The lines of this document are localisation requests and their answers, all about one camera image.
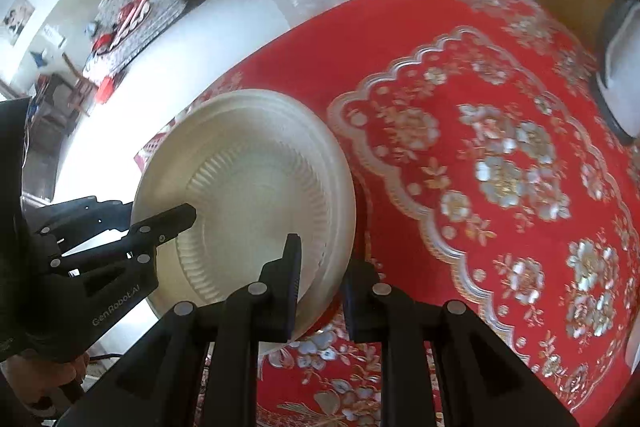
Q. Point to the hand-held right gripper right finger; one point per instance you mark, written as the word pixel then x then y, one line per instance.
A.
pixel 357 302

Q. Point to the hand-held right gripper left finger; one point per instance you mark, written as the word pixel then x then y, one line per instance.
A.
pixel 290 287

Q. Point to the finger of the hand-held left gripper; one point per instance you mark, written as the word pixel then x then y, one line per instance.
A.
pixel 85 214
pixel 165 224

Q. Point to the cream ribbed plastic bowl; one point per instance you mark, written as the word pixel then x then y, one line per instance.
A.
pixel 250 187

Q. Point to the person's left hand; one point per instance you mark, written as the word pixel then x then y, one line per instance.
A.
pixel 55 374

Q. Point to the red floral tablecloth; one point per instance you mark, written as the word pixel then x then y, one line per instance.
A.
pixel 450 207

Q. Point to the cluttered patterned sofa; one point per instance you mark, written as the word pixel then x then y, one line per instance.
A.
pixel 135 22

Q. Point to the white electric kettle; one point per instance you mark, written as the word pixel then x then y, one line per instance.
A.
pixel 625 67

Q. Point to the small framed wall picture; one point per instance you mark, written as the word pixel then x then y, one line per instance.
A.
pixel 17 18

